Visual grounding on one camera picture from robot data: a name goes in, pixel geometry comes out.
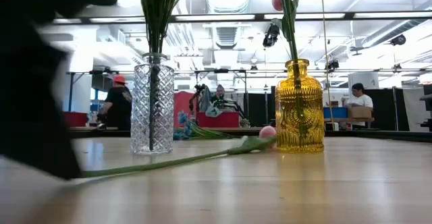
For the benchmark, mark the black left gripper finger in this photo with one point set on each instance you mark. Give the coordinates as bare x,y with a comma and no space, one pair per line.
30,99

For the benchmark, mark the blue artificial flower bunch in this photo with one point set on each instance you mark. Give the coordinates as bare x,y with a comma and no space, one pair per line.
184,119

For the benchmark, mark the peach artificial tulip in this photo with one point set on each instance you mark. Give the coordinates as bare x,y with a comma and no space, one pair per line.
288,21

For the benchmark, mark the light pink artificial tulip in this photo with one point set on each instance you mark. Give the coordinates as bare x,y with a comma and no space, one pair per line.
268,132

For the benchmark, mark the amber glass vase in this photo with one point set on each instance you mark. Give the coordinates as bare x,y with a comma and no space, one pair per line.
310,116

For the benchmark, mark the black background robot arm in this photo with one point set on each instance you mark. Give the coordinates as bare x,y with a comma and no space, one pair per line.
197,92

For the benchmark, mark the clear cut-glass vase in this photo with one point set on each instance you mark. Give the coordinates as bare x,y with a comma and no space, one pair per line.
165,116

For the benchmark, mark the red plastic bin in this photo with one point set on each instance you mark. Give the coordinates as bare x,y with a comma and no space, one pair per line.
76,119
222,120

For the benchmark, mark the person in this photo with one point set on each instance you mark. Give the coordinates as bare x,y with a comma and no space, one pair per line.
362,101
220,97
118,106

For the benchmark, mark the orange-red panel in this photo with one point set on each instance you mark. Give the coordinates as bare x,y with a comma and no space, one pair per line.
184,102

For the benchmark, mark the black partition panel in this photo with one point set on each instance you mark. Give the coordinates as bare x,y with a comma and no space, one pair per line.
260,111
388,109

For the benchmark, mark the blue plastic bin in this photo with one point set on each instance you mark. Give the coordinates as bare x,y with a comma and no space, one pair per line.
334,112

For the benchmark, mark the wood background workbench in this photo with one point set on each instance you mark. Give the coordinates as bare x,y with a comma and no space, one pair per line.
351,119

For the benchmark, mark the brown cardboard box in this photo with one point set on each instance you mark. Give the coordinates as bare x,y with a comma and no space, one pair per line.
359,112

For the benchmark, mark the black ceiling spotlight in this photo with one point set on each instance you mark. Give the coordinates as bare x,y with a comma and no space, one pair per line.
399,40

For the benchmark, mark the black equipment stand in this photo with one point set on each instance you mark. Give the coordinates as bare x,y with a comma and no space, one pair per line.
428,106

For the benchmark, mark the silver ventilation duct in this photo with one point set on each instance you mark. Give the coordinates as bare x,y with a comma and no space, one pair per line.
226,36

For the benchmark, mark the black overhead camera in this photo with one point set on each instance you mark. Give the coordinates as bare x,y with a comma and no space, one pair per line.
271,36

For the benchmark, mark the black aluminium table frame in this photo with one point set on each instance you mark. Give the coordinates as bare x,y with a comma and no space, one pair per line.
371,134

